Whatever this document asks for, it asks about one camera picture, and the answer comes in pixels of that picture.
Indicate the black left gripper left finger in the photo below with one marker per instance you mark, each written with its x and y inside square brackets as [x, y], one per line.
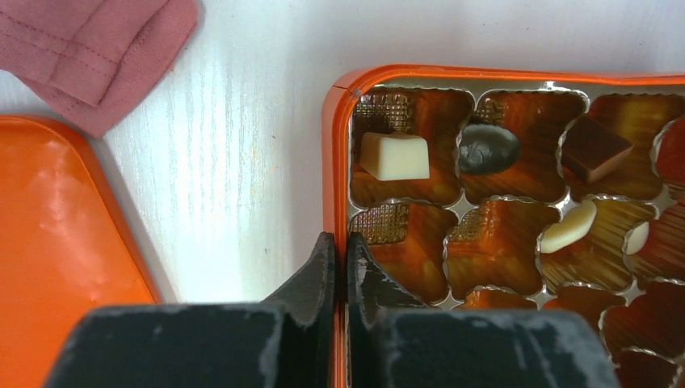
[282, 341]

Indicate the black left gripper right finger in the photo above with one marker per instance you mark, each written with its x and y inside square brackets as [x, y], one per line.
[398, 341]

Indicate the dark oval chocolate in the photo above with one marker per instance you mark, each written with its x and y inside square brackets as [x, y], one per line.
[487, 149]

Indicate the white oval chocolate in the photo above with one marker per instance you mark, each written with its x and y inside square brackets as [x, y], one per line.
[575, 225]

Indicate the orange chocolate box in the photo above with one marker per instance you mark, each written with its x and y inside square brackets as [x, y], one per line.
[472, 242]

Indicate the white leaf chocolate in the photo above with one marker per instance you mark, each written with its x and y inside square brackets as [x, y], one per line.
[637, 238]

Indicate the brown square chocolate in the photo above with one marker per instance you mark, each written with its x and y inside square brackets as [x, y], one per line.
[592, 151]

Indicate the orange box lid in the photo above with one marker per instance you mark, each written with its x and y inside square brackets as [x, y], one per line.
[66, 247]

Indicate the pink cloth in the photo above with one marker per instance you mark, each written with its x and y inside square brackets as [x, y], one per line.
[93, 62]

